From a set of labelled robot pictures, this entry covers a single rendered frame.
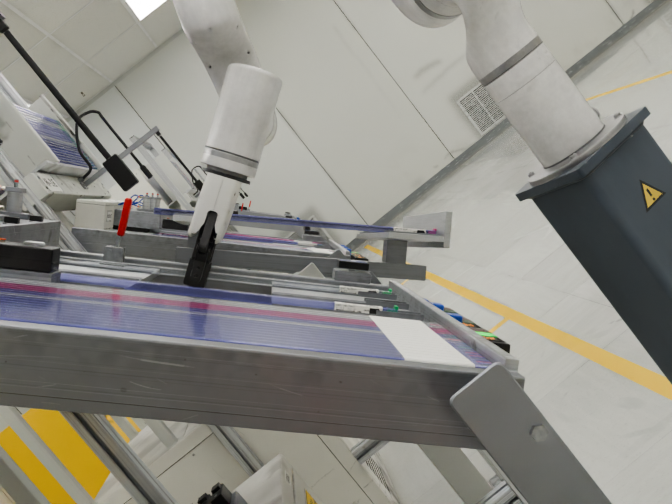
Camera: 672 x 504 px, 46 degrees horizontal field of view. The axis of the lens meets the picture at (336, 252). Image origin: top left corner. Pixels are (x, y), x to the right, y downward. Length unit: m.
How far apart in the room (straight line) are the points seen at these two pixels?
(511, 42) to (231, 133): 0.48
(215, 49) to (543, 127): 0.54
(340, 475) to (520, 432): 1.59
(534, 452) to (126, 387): 0.31
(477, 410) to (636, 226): 0.80
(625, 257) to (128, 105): 7.81
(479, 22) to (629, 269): 0.47
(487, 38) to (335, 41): 7.58
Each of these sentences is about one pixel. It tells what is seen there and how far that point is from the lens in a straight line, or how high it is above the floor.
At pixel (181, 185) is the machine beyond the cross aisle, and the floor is 1.45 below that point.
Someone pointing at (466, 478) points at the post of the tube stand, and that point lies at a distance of 1.65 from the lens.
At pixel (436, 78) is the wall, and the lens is 8.99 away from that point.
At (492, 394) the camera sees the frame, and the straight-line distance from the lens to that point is 0.61.
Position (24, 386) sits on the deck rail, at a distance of 0.66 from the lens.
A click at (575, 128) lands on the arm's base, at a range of 1.37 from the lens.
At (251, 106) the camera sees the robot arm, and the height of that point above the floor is 1.08.
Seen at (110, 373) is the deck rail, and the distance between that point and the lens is 0.64.
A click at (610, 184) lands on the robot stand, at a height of 0.64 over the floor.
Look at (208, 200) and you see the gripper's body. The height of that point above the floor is 1.01.
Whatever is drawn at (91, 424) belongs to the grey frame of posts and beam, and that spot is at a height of 0.85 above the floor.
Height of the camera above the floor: 0.95
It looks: 6 degrees down
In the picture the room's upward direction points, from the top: 38 degrees counter-clockwise
